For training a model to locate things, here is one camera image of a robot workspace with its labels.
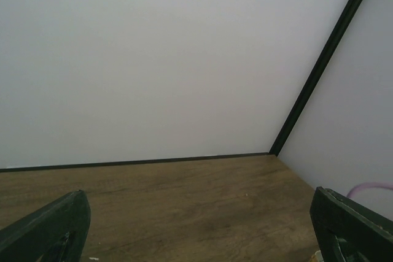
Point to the black aluminium frame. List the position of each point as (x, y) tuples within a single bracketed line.
[(112, 81)]

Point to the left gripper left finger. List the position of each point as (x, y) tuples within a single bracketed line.
[(55, 232)]

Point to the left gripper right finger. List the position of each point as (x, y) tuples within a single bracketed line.
[(348, 231)]

